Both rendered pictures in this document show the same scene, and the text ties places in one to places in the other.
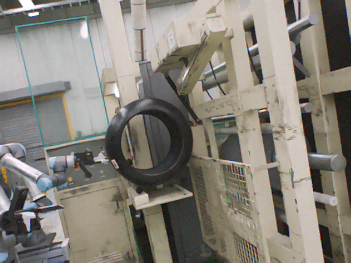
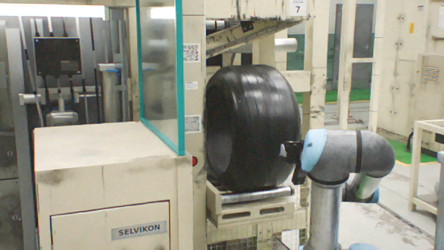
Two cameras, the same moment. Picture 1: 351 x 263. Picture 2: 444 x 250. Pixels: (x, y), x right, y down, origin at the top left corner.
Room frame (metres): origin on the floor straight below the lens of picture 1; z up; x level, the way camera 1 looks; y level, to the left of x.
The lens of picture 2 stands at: (2.46, 2.02, 1.62)
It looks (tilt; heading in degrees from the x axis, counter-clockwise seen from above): 12 degrees down; 258
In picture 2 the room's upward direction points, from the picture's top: straight up
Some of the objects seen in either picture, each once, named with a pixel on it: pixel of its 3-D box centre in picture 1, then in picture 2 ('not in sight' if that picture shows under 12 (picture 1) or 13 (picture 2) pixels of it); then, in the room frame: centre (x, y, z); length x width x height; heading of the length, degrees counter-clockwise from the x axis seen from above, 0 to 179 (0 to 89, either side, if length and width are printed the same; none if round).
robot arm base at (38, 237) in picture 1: (32, 234); not in sight; (1.73, 0.73, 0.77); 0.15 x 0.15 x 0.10
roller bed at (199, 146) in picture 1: (192, 146); not in sight; (2.20, -0.42, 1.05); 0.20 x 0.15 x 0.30; 8
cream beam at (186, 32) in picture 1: (179, 47); (242, 5); (1.85, -0.39, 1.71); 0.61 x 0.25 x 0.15; 8
